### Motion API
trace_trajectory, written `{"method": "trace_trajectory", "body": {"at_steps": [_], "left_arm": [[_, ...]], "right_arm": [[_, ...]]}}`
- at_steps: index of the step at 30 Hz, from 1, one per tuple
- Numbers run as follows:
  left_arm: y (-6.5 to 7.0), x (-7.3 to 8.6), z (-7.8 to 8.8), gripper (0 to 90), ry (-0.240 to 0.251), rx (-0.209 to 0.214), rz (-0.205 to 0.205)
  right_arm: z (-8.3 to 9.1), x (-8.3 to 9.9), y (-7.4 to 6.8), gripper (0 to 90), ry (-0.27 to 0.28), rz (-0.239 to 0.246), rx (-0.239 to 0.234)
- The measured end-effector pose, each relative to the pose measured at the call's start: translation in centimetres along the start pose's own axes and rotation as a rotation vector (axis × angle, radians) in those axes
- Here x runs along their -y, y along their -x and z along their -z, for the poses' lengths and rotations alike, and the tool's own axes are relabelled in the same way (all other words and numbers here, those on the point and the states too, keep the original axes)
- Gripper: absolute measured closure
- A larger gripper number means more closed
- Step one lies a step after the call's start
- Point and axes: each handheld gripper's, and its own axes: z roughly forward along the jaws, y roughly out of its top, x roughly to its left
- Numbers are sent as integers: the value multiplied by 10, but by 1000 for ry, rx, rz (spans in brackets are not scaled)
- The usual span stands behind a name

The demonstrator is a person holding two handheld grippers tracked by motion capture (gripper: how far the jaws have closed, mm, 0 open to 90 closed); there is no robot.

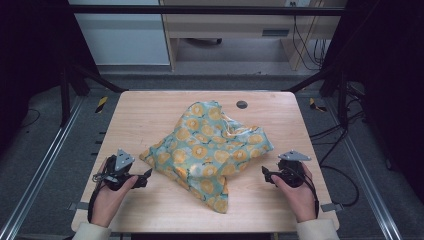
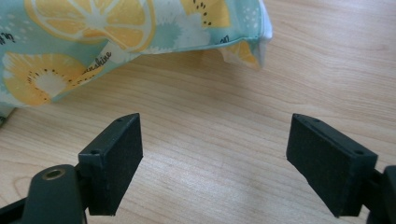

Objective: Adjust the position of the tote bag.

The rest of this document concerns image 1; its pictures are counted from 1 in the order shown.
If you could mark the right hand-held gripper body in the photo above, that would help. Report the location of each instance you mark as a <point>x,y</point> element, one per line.
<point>290,171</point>

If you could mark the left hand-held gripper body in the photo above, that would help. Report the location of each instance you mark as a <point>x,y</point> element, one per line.
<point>115,170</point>

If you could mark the teal cloth with orange print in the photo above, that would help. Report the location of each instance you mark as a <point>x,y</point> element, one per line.
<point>203,150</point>

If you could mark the person's right hand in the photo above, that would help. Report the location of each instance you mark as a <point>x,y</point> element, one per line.
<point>300,200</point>

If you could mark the person's left hand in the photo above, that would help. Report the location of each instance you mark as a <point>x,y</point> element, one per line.
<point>110,203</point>

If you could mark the grey round table grommet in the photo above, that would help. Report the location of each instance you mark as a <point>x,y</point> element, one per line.
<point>241,104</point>

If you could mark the white cabinet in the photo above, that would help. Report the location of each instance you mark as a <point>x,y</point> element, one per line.
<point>126,36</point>

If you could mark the light wooden desk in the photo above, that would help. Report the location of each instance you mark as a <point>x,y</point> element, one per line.
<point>233,23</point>

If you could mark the grey table edge bracket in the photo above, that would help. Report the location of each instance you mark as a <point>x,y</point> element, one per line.
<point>331,207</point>
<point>78,206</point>

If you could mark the aluminium floor rail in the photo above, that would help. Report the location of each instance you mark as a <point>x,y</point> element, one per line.
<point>370,186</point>
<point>43,166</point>

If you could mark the black metal frame stand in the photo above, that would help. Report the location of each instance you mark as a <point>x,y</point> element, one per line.
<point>68,96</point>
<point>340,96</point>

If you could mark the black horizontal frame bar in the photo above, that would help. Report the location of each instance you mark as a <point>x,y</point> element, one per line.
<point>200,10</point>

